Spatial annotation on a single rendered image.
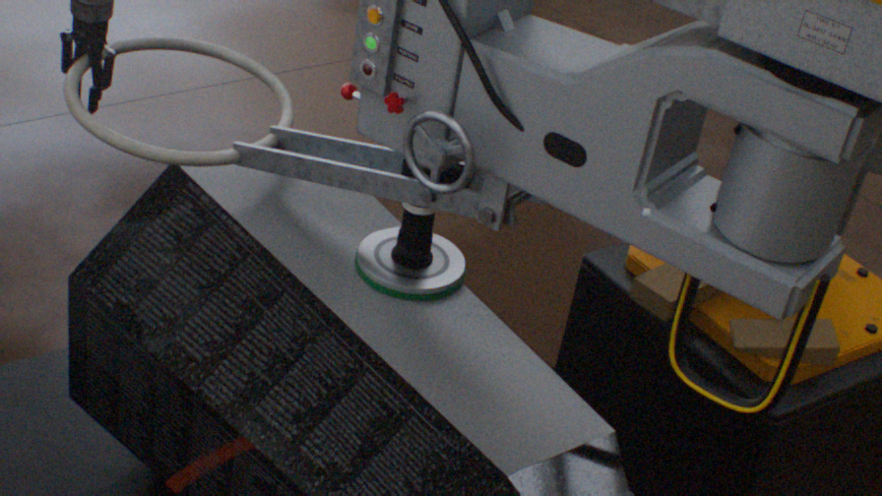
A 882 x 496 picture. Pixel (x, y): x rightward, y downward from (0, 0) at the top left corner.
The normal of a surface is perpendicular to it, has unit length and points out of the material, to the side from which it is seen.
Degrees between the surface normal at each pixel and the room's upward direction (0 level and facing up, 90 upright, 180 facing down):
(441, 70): 90
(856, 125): 90
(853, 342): 0
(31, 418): 0
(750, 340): 11
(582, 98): 90
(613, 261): 0
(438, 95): 90
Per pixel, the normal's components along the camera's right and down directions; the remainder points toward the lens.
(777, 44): -0.60, 0.37
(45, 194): 0.14, -0.83
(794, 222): -0.04, 0.55
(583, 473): 0.44, -0.40
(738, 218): -0.83, 0.20
